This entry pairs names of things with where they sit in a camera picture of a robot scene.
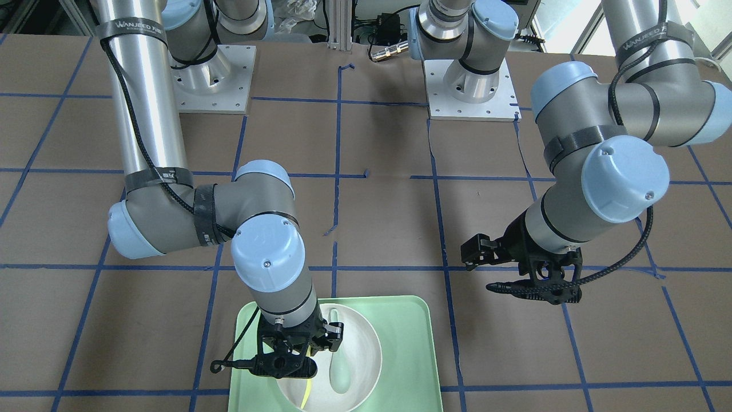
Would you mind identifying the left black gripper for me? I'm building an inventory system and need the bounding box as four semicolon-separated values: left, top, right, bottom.
461;206;583;304

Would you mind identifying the light green spoon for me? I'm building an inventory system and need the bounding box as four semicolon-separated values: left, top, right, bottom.
329;326;352;394

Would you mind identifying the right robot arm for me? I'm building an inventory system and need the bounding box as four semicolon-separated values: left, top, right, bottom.
93;1;344;379

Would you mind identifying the silver cable connector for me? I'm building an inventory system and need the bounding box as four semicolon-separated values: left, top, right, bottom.
369;41;409;62

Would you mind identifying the white round plate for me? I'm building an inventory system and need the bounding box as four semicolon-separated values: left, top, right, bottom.
305;303;383;411

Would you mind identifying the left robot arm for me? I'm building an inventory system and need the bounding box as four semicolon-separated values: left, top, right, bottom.
460;1;730;304

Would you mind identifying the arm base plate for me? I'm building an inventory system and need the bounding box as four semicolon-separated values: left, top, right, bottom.
423;60;521;122
172;45;257;114

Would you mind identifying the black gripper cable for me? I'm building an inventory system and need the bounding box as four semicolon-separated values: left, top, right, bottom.
486;206;654;298

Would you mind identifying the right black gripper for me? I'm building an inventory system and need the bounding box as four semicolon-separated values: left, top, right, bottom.
254;314;344;379

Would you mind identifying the yellow plastic fork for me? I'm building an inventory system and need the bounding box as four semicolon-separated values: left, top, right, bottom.
299;378;313;411

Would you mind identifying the light green tray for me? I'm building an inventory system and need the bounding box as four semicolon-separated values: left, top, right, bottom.
228;295;443;411

